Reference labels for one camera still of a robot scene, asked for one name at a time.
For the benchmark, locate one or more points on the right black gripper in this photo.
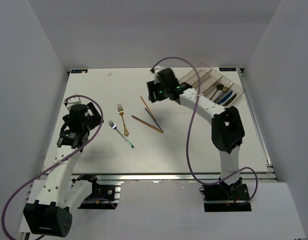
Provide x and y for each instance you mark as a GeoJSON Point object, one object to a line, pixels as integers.
{"type": "Point", "coordinates": [152, 87]}

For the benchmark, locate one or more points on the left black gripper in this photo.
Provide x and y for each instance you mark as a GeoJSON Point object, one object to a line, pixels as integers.
{"type": "Point", "coordinates": [95, 119]}

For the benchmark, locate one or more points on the black spoon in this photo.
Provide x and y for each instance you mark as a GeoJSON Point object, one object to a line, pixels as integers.
{"type": "Point", "coordinates": [217, 92]}

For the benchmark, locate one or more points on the iridescent pink spoon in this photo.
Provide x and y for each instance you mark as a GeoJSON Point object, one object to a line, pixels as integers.
{"type": "Point", "coordinates": [223, 91]}

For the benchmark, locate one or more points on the blue knife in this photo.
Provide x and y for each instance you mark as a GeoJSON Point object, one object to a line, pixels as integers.
{"type": "Point", "coordinates": [225, 98]}

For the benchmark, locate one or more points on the black knife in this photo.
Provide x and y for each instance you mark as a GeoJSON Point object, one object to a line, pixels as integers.
{"type": "Point", "coordinates": [230, 100]}

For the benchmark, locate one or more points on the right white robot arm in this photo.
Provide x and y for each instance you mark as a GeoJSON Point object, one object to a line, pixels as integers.
{"type": "Point", "coordinates": [227, 130]}

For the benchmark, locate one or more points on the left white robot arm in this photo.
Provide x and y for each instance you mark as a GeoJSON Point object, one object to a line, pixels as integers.
{"type": "Point", "coordinates": [50, 213]}

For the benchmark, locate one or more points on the gold chopstick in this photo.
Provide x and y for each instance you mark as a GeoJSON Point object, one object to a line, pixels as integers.
{"type": "Point", "coordinates": [147, 107]}
{"type": "Point", "coordinates": [147, 124]}

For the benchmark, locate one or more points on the blue grey chopstick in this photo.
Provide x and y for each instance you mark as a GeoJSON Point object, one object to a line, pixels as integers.
{"type": "Point", "coordinates": [154, 120]}

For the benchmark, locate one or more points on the iridescent rainbow fork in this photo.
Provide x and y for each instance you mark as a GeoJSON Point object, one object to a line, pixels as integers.
{"type": "Point", "coordinates": [114, 127]}

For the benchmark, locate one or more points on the gold ornate fork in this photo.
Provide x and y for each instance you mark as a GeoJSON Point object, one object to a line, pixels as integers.
{"type": "Point", "coordinates": [121, 113]}

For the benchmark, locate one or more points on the left blue table label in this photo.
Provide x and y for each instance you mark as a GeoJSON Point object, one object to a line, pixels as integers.
{"type": "Point", "coordinates": [78, 71]}

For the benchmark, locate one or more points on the blue table label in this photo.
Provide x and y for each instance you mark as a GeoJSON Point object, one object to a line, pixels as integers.
{"type": "Point", "coordinates": [227, 69]}
{"type": "Point", "coordinates": [78, 71]}

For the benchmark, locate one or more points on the clear compartment organizer tray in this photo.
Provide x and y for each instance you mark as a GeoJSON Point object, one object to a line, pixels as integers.
{"type": "Point", "coordinates": [211, 76]}

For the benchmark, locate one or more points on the right blue table label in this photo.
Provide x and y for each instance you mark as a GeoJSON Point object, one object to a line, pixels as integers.
{"type": "Point", "coordinates": [227, 69]}

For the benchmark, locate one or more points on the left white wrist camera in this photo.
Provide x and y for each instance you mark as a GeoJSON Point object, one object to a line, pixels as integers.
{"type": "Point", "coordinates": [72, 101]}

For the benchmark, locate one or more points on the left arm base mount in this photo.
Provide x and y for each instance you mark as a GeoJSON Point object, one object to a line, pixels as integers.
{"type": "Point", "coordinates": [102, 196]}

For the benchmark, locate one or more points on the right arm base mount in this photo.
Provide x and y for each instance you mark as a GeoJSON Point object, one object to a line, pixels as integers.
{"type": "Point", "coordinates": [216, 200]}

